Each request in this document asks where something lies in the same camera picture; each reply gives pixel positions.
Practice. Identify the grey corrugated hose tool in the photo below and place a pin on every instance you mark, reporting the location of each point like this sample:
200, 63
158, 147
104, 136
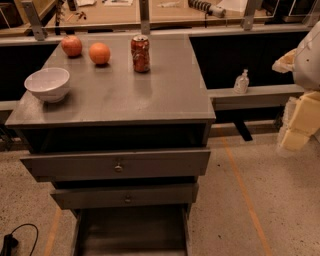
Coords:
208, 8

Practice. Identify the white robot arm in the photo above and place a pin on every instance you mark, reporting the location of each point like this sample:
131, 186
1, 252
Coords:
306, 70

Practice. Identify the grey middle drawer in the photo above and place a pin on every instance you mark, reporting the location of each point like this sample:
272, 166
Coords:
102, 197

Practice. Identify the red coke can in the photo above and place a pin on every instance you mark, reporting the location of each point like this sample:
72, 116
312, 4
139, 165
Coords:
140, 53

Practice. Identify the white bowl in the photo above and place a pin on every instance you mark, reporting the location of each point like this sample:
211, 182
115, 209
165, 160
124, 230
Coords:
48, 84

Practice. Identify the orange fruit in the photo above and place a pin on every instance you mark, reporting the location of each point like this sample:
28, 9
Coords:
99, 53

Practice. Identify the red apple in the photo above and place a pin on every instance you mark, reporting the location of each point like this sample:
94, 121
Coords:
71, 45

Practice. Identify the grey drawer cabinet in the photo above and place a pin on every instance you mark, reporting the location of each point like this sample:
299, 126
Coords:
116, 109

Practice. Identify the hand sanitizer bottle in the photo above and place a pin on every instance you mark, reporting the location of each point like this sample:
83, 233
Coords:
242, 82

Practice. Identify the grey top drawer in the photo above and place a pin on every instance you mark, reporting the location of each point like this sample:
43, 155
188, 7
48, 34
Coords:
117, 165

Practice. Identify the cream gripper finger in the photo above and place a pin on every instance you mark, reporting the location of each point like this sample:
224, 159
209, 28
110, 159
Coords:
301, 120
285, 63

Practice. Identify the open grey bottom drawer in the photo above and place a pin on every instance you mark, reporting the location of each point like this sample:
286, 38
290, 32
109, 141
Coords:
132, 231

